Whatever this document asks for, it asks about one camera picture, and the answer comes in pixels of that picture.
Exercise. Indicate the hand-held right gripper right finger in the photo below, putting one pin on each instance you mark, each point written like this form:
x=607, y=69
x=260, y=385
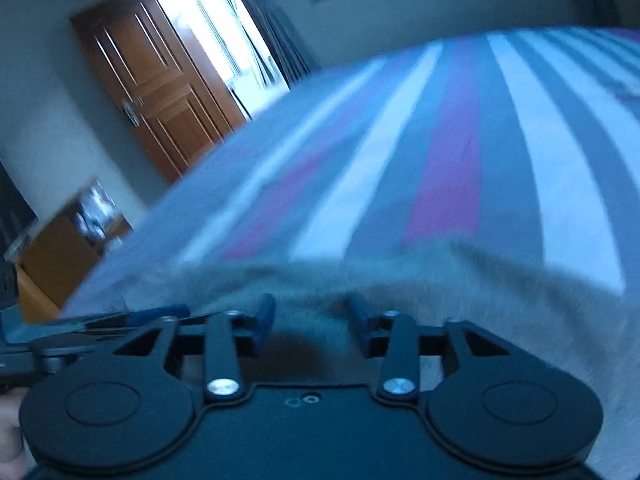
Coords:
x=359, y=322

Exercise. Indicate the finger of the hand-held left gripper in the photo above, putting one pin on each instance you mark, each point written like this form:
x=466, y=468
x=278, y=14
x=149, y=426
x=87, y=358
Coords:
x=150, y=313

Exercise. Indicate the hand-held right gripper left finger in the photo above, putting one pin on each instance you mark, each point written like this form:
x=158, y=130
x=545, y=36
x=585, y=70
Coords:
x=264, y=322

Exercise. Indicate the grey fuzzy sock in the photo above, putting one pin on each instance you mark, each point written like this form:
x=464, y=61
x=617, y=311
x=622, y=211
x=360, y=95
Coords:
x=500, y=290

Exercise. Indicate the person's left hand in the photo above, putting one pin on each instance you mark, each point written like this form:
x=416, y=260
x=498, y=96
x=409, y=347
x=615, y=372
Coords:
x=9, y=430

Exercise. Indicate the wooden cabinet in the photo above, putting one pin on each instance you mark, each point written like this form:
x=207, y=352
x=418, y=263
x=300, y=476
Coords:
x=55, y=265

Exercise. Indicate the clutter of small items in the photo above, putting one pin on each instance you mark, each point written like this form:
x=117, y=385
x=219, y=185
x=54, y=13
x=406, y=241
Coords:
x=95, y=215

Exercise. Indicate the dark panel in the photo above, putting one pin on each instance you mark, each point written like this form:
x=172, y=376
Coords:
x=12, y=230

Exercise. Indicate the striped bed sheet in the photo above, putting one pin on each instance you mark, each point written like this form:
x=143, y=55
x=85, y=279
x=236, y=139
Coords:
x=450, y=160

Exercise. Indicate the brown wooden door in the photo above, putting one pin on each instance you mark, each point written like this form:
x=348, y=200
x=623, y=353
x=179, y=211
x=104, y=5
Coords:
x=150, y=85

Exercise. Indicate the bright glass door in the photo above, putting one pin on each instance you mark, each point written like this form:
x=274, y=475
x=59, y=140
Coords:
x=215, y=35

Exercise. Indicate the dark striped curtain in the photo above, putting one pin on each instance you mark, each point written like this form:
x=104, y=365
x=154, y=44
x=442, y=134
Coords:
x=280, y=35

